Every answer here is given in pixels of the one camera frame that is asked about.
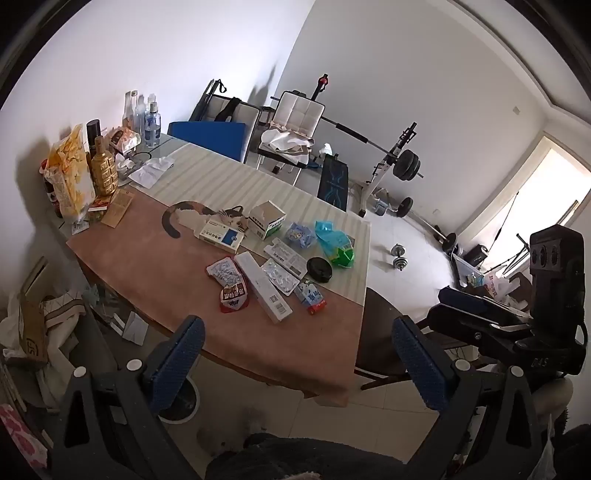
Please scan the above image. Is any silver red wrapper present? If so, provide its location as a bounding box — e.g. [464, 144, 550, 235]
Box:
[206, 257, 244, 289]

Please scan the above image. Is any white plastic bag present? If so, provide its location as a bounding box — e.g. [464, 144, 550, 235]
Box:
[482, 272, 525, 305]

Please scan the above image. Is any person's right forearm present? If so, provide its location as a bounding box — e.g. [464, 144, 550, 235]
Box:
[530, 376, 575, 422]

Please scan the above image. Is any folded white paper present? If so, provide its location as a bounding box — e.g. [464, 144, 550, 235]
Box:
[121, 311, 149, 346]

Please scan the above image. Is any barbell with small plates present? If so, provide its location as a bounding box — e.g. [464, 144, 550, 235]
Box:
[397, 196, 458, 252]

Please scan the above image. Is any barbell with black plates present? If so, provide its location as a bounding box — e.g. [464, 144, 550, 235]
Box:
[321, 115, 424, 182]

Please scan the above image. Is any white tissue paper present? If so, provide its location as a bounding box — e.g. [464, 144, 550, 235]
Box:
[128, 156, 176, 189]

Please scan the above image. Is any pink printed cloth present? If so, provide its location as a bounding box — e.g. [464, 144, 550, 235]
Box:
[0, 404, 49, 472]

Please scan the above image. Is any brown wooden chair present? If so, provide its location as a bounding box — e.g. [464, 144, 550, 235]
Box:
[353, 286, 462, 392]

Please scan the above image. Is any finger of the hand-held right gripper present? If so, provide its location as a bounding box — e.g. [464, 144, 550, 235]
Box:
[425, 305, 532, 358]
[438, 286, 533, 320]

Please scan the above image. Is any cardboard box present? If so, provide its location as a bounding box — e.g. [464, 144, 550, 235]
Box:
[4, 256, 51, 370]

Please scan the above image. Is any red snack packet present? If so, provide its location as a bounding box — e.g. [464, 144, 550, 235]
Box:
[217, 284, 252, 315]

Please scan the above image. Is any brown snack bag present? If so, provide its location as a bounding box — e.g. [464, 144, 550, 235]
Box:
[108, 127, 141, 155]

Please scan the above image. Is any black weight bench pad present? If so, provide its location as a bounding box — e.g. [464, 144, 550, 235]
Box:
[316, 154, 350, 213]

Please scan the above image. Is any white cloth bag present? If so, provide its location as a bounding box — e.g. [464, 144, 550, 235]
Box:
[261, 124, 317, 160]

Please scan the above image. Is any brown booklet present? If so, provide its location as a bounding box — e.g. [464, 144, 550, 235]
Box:
[100, 190, 136, 228]

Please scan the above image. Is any black round lid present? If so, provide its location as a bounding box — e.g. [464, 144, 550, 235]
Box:
[307, 257, 334, 283]

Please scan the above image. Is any green snack packet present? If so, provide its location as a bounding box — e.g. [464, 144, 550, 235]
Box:
[331, 247, 357, 269]

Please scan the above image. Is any blue plastic bag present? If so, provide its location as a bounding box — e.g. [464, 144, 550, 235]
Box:
[315, 220, 355, 259]

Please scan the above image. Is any blue white medicine box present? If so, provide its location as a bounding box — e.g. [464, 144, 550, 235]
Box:
[194, 218, 245, 254]

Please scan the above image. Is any golden bottle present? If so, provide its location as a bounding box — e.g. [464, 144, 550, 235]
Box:
[89, 136, 120, 198]

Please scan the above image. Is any white barbell rack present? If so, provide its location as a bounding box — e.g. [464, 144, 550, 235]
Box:
[352, 122, 419, 219]

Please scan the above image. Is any yellow snack bag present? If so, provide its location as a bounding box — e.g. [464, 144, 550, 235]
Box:
[44, 124, 97, 220]

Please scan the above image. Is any tall clear glass bottle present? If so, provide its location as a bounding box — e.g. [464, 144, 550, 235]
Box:
[122, 90, 139, 132]

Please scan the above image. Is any clear spray bottle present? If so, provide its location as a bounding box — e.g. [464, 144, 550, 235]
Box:
[143, 95, 163, 148]

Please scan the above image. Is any small blue red carton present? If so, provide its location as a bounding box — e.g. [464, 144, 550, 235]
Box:
[294, 280, 328, 316]

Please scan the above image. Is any blue candy packet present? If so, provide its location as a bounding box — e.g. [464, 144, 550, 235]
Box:
[285, 222, 317, 251]

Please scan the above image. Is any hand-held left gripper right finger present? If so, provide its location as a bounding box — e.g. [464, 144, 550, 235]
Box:
[392, 316, 542, 480]

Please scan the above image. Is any long white box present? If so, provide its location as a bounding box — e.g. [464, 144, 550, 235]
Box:
[234, 251, 293, 325]

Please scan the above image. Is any white striped tote bag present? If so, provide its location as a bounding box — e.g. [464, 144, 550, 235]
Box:
[0, 295, 88, 407]

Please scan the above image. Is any silver blister pack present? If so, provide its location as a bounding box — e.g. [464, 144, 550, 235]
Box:
[261, 259, 301, 296]

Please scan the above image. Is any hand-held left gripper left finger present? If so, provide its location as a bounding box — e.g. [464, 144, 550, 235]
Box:
[50, 315, 206, 480]

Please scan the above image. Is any white green carton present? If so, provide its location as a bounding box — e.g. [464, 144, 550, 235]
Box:
[248, 200, 287, 241]

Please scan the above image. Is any cat print tablecloth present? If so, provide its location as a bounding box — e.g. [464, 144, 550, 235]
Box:
[66, 142, 372, 408]

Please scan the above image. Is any person's dark clothing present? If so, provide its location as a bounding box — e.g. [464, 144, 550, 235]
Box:
[203, 431, 407, 480]

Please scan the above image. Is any white blister pack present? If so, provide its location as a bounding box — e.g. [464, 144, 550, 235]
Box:
[264, 238, 308, 278]

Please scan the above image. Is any white padded chair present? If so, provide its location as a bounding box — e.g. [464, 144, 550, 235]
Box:
[256, 91, 326, 185]

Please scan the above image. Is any black bottle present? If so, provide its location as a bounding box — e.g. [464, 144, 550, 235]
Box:
[86, 119, 102, 155]

